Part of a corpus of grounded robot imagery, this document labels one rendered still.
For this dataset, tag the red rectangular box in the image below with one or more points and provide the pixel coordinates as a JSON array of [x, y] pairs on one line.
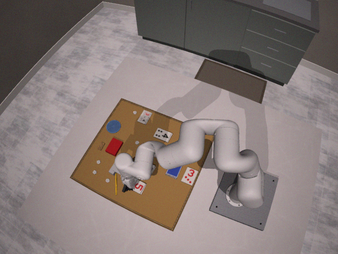
[[114, 147]]

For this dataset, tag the blue round disc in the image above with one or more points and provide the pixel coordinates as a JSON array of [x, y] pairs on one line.
[[113, 126]]

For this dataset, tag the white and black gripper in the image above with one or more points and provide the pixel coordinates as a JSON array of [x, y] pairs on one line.
[[129, 184]]

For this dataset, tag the dark blue card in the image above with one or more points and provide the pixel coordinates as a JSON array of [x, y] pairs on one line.
[[174, 172]]

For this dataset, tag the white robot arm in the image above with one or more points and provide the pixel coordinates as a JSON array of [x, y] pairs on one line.
[[249, 189]]

